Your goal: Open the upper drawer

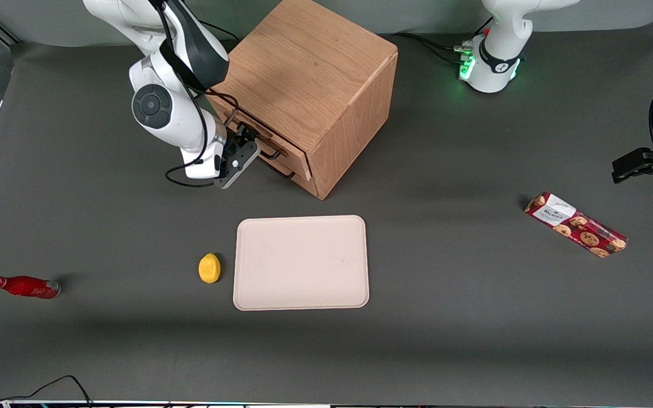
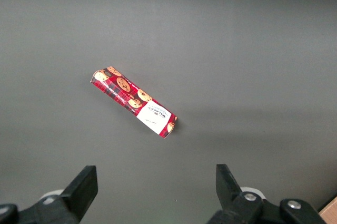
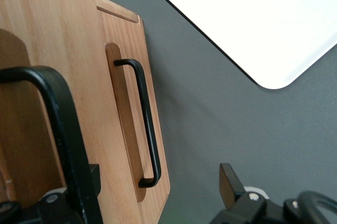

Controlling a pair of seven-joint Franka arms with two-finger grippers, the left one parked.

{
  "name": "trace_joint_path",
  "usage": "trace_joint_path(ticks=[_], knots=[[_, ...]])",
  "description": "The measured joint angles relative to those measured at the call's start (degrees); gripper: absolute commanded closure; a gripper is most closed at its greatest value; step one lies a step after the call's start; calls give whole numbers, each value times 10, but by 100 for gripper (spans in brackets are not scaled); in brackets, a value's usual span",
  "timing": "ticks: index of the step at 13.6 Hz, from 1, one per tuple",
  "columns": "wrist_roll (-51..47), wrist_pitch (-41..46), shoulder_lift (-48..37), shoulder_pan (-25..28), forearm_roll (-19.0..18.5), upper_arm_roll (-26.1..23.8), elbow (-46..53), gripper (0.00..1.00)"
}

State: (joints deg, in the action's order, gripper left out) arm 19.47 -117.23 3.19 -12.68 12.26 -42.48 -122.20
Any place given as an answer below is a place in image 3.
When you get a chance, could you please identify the grey table mat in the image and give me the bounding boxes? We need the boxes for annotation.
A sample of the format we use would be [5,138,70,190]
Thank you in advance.
[51,0,337,224]

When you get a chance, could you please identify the black metal drawer handle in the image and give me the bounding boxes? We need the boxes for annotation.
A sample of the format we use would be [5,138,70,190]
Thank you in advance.
[0,65,103,224]
[113,59,162,189]

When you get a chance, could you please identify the wooden drawer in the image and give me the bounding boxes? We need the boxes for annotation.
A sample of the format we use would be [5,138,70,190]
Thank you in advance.
[0,0,143,224]
[95,6,171,224]

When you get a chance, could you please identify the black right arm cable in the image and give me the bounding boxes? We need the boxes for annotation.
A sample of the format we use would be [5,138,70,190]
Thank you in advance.
[283,190,337,224]

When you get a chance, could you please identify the wooden drawer cabinet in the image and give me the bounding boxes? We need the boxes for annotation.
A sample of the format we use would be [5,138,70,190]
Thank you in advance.
[51,0,172,224]

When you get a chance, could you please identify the beige plastic tray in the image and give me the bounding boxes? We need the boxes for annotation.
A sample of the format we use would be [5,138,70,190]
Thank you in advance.
[135,0,337,90]

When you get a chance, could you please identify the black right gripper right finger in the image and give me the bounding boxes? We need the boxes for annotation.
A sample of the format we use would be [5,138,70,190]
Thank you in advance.
[220,163,266,211]

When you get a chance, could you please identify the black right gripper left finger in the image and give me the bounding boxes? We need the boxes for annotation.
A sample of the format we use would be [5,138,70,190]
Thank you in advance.
[90,164,102,206]

